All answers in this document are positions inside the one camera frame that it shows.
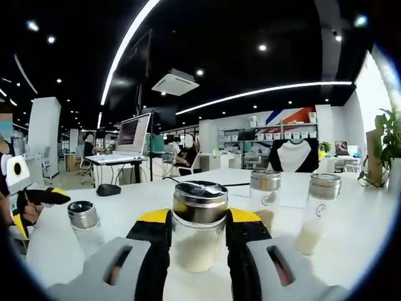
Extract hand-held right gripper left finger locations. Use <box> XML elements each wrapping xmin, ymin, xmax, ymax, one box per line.
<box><xmin>45</xmin><ymin>208</ymin><xmax>172</xmax><ymax>301</ymax></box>

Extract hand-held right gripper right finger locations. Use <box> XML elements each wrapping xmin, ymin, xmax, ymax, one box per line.
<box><xmin>226</xmin><ymin>206</ymin><xmax>350</xmax><ymax>301</ymax></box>

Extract small seasoning bottle white powder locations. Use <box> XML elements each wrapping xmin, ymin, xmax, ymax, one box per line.
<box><xmin>170</xmin><ymin>180</ymin><xmax>229</xmax><ymax>273</ymax></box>
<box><xmin>67</xmin><ymin>200</ymin><xmax>106</xmax><ymax>261</ymax></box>

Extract seasoning bottle brown granules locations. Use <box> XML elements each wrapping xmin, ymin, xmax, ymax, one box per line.
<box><xmin>247</xmin><ymin>169</ymin><xmax>282</xmax><ymax>235</ymax></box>

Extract tall seasoning bottle white powder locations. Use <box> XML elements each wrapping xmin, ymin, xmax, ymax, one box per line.
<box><xmin>293</xmin><ymin>172</ymin><xmax>342</xmax><ymax>256</ymax></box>

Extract person's left hand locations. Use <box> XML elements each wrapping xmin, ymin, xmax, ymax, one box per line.
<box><xmin>23</xmin><ymin>202</ymin><xmax>43</xmax><ymax>225</ymax></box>

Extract white office chair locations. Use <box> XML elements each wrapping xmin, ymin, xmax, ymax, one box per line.
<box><xmin>74</xmin><ymin>146</ymin><xmax>95</xmax><ymax>186</ymax></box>

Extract black computer mouse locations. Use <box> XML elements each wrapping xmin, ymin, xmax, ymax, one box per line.
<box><xmin>95</xmin><ymin>184</ymin><xmax>122</xmax><ymax>197</ymax></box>

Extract white standing desk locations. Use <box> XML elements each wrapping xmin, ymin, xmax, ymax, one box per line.
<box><xmin>84</xmin><ymin>155</ymin><xmax>150</xmax><ymax>189</ymax></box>

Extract silver open laptop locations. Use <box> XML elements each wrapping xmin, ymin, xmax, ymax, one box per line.
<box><xmin>86</xmin><ymin>112</ymin><xmax>152</xmax><ymax>166</ymax></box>

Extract black pole stand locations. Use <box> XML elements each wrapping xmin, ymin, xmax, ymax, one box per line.
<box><xmin>149</xmin><ymin>108</ymin><xmax>157</xmax><ymax>182</ymax></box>

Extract white shirt with black sleeves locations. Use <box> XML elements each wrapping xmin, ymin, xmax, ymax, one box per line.
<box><xmin>268</xmin><ymin>139</ymin><xmax>320</xmax><ymax>173</ymax></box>

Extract shelf with white boxes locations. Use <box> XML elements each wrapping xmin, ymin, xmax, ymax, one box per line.
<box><xmin>217</xmin><ymin>113</ymin><xmax>319</xmax><ymax>151</ymax></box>

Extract small hanging black monitor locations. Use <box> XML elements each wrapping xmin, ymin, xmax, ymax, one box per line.
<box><xmin>140</xmin><ymin>105</ymin><xmax>179</xmax><ymax>125</ymax></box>

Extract long curved ceiling light strip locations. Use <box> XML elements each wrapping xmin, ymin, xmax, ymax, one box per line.
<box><xmin>100</xmin><ymin>0</ymin><xmax>167</xmax><ymax>106</ymax></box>

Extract brown cardboard board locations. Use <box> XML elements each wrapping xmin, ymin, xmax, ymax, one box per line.
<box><xmin>365</xmin><ymin>128</ymin><xmax>385</xmax><ymax>187</ymax></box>

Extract large hanging black monitor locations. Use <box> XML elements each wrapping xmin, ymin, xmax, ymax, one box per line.
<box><xmin>133</xmin><ymin>28</ymin><xmax>154</xmax><ymax>81</ymax></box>

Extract white ceiling air conditioner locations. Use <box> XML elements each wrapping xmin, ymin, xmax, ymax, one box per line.
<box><xmin>151</xmin><ymin>69</ymin><xmax>201</xmax><ymax>97</ymax></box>

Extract straight ceiling light strip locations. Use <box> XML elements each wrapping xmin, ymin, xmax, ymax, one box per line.
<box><xmin>175</xmin><ymin>80</ymin><xmax>353</xmax><ymax>116</ymax></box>

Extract large potted green plant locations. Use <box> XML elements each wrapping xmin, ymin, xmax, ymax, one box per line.
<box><xmin>358</xmin><ymin>108</ymin><xmax>401</xmax><ymax>192</ymax></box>

